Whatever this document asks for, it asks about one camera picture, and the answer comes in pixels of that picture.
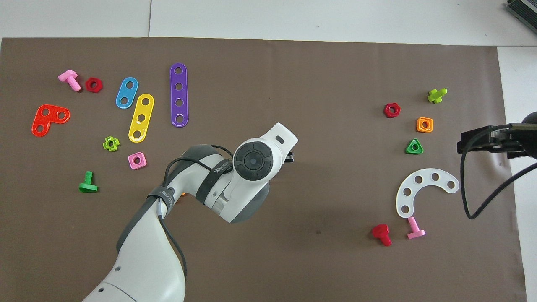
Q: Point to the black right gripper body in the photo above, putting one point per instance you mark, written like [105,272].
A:
[522,149]

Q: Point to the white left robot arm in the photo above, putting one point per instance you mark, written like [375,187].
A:
[147,260]

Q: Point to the orange square nut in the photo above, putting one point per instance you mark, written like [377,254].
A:
[419,128]

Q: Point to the lime green plastic screw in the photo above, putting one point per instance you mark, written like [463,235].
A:
[435,97]

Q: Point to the green triangular nut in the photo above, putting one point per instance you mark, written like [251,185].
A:
[409,151]

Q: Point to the white curved five-hole strip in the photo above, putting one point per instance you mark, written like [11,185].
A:
[411,186]

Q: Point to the red hexagonal nut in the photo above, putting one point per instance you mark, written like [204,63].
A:
[387,111]
[88,86]

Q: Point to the pink plastic screw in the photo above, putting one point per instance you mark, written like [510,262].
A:
[416,234]
[69,76]

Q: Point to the brown table mat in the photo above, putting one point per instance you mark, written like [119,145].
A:
[335,260]

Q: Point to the red plastic screw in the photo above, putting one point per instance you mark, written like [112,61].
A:
[381,231]

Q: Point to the purple four-hole strip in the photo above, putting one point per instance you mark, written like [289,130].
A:
[179,94]

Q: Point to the grey ribbed metal device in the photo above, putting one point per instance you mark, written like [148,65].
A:
[524,8]

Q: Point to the yellow three-hole strip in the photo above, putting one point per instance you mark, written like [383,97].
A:
[143,110]

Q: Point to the pink square nut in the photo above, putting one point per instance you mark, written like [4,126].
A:
[131,164]

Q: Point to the blue two-hole strip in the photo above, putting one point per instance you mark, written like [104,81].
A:
[126,93]

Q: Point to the lime green cross nut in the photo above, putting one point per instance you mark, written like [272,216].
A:
[105,145]

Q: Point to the orange-red three-hole corner plate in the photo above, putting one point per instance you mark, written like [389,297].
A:
[45,117]

